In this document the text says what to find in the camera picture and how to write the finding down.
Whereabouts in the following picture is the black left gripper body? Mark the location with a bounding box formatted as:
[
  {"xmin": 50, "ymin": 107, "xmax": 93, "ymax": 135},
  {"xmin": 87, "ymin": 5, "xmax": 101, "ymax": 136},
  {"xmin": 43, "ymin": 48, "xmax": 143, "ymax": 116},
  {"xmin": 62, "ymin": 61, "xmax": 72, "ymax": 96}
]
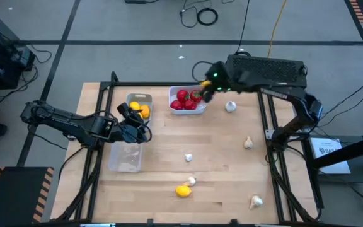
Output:
[{"xmin": 113, "ymin": 120, "xmax": 139, "ymax": 144}]

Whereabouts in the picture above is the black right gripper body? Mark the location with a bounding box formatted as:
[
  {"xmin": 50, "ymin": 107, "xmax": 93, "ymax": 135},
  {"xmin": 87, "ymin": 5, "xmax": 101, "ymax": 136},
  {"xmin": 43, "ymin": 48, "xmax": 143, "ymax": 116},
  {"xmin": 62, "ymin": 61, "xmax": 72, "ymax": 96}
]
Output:
[{"xmin": 206, "ymin": 61, "xmax": 233, "ymax": 94}]

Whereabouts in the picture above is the red toy tomato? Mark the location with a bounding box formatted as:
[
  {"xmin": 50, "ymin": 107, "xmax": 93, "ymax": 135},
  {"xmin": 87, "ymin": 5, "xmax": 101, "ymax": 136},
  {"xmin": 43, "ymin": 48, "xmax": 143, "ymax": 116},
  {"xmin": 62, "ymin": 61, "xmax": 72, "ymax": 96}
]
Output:
[
  {"xmin": 170, "ymin": 99, "xmax": 184, "ymax": 111},
  {"xmin": 190, "ymin": 90, "xmax": 204, "ymax": 103},
  {"xmin": 176, "ymin": 89, "xmax": 190, "ymax": 102}
]

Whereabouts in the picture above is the orange toy lemon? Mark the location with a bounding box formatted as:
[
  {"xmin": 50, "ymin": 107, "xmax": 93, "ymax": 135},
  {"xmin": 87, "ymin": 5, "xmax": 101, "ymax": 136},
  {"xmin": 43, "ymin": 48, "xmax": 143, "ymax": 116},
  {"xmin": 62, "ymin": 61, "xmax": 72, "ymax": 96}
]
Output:
[{"xmin": 139, "ymin": 104, "xmax": 151, "ymax": 120}]

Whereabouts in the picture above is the strawberry with green leaves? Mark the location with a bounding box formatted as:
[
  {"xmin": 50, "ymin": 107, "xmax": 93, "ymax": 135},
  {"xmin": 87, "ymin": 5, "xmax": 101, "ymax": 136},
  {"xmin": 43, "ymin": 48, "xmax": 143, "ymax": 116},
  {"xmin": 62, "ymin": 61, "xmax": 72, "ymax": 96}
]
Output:
[{"xmin": 183, "ymin": 99, "xmax": 198, "ymax": 111}]

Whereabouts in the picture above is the grey plastic basket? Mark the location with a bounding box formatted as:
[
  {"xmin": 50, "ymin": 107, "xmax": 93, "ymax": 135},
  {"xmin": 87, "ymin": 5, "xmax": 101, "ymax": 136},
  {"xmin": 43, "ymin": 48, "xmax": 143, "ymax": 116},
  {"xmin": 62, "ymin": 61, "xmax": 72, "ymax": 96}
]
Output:
[{"xmin": 125, "ymin": 92, "xmax": 154, "ymax": 129}]

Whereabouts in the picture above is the clear plastic bin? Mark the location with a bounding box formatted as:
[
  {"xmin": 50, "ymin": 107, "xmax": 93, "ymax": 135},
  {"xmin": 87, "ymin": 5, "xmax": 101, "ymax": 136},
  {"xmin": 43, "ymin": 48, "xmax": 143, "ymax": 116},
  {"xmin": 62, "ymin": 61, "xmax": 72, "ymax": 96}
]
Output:
[{"xmin": 107, "ymin": 140, "xmax": 144, "ymax": 173}]

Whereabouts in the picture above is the white plastic basket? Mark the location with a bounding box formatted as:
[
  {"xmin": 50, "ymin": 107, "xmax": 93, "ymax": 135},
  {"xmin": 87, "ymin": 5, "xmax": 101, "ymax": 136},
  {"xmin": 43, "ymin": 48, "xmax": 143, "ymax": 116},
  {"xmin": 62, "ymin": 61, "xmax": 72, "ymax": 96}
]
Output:
[{"xmin": 168, "ymin": 85, "xmax": 207, "ymax": 115}]

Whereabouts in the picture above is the black computer case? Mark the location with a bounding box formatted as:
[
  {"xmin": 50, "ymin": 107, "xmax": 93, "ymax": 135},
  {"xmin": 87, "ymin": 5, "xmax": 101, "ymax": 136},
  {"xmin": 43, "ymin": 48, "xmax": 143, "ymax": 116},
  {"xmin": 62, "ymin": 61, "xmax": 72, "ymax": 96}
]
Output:
[{"xmin": 224, "ymin": 54, "xmax": 308, "ymax": 90}]

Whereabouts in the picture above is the white paper sign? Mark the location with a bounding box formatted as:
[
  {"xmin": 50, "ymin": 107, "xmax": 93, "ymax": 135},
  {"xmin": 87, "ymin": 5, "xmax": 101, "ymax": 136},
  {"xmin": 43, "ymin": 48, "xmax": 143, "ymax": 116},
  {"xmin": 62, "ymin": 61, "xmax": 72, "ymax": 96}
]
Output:
[{"xmin": 309, "ymin": 137, "xmax": 352, "ymax": 175}]

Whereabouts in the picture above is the black metal shelf stand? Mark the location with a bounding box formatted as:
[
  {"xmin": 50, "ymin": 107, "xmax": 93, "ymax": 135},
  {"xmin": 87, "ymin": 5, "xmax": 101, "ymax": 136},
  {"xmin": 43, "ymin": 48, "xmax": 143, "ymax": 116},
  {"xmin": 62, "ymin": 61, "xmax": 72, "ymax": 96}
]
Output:
[{"xmin": 301, "ymin": 131, "xmax": 363, "ymax": 209}]

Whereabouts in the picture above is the black table frame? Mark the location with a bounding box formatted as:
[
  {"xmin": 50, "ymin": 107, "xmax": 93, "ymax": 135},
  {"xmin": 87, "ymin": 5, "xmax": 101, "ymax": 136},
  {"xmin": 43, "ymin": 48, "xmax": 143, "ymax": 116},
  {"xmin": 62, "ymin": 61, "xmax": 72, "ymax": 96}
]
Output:
[{"xmin": 54, "ymin": 71, "xmax": 326, "ymax": 227}]

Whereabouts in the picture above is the long black cable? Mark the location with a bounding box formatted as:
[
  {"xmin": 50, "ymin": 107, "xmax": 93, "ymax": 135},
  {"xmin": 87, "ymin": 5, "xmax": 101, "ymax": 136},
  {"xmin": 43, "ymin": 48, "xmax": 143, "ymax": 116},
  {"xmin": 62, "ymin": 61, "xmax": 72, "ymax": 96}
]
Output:
[{"xmin": 235, "ymin": 0, "xmax": 251, "ymax": 54}]

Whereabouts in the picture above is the coiled black cable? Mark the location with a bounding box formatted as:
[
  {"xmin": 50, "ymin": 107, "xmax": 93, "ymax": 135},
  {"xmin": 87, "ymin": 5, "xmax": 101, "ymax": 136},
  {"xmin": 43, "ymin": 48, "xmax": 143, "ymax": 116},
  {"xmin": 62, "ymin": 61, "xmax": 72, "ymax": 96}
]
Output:
[{"xmin": 196, "ymin": 8, "xmax": 219, "ymax": 26}]

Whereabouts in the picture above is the yellow cable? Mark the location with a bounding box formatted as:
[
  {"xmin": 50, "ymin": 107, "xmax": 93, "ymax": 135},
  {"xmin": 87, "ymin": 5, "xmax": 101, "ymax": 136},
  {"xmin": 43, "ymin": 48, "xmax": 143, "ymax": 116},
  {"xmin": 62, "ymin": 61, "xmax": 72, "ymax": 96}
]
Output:
[{"xmin": 267, "ymin": 0, "xmax": 288, "ymax": 59}]

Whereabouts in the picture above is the black cable with plug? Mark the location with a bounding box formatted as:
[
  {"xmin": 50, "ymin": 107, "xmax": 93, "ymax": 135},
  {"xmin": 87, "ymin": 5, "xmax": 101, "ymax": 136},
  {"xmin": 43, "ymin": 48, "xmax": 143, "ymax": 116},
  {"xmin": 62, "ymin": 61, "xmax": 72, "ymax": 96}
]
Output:
[{"xmin": 179, "ymin": 0, "xmax": 214, "ymax": 28}]

